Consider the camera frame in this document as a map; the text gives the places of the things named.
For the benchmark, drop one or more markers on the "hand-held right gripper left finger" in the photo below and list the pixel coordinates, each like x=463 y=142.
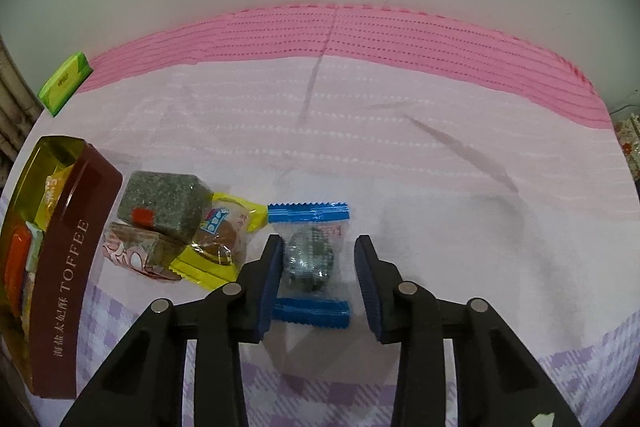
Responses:
x=267 y=292

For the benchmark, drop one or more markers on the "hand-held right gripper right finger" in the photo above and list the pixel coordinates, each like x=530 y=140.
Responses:
x=369 y=297

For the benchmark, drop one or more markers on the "blue-ended dark ball packet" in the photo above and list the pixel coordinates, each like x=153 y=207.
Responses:
x=310 y=252

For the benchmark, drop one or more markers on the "yellow-wrapped brown cake packet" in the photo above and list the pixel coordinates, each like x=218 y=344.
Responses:
x=220 y=232

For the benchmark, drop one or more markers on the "pink-printed brown cake packet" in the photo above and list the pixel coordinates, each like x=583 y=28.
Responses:
x=135 y=247

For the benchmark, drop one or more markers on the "grey-green cake block packet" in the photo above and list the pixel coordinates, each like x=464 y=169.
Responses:
x=160 y=202

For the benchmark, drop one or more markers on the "brown gold-lined tin box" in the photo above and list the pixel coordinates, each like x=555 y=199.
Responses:
x=65 y=287

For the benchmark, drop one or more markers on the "pink purple checked tablecloth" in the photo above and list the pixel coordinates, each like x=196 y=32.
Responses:
x=400 y=182

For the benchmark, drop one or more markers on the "green tissue pack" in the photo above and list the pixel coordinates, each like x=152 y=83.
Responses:
x=65 y=82

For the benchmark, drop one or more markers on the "floral fabric bag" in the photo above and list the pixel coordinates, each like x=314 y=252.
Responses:
x=631 y=147

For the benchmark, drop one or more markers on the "beige patterned curtain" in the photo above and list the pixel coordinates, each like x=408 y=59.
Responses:
x=15 y=107

